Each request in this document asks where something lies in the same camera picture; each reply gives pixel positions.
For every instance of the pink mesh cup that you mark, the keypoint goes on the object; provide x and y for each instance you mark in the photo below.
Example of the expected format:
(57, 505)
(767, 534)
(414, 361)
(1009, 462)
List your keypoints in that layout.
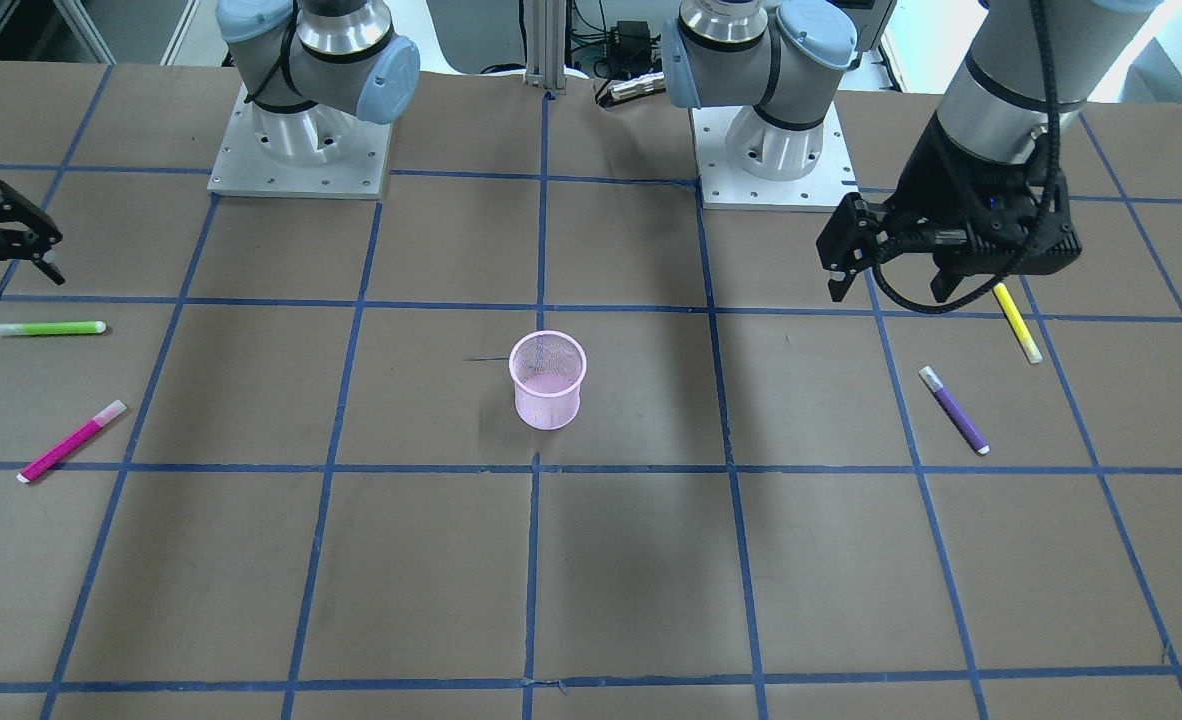
(547, 369)

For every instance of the pink highlighter pen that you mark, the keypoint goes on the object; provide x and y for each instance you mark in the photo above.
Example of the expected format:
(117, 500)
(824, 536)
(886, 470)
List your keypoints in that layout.
(70, 444)

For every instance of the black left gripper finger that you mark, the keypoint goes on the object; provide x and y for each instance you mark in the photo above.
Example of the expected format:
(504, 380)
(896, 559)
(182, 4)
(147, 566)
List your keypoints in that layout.
(850, 241)
(944, 285)

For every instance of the yellow highlighter pen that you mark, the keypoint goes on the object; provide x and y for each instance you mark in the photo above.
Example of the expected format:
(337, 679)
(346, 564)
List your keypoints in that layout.
(1017, 324)

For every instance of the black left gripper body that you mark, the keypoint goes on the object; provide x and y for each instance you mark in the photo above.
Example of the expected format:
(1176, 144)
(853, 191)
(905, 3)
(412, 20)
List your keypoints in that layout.
(933, 182)

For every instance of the aluminium frame post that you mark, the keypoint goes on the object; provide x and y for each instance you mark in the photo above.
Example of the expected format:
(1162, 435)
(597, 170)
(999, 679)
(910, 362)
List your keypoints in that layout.
(545, 36)

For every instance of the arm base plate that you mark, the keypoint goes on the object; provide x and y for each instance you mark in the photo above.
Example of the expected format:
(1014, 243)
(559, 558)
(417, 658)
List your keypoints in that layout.
(745, 164)
(319, 153)

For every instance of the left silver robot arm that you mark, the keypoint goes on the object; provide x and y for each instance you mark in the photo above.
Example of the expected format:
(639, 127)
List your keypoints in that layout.
(1027, 73)

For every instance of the purple highlighter pen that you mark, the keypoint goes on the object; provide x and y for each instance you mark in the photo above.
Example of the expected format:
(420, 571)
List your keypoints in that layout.
(970, 432)

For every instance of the green highlighter pen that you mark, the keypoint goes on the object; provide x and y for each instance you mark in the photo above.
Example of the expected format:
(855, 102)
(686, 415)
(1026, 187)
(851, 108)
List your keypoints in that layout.
(52, 329)

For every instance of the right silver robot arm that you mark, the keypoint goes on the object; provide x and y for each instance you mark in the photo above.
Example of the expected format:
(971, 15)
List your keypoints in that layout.
(322, 83)

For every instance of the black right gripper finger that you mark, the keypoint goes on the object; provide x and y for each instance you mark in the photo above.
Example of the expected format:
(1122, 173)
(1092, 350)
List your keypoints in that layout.
(24, 224)
(37, 252)

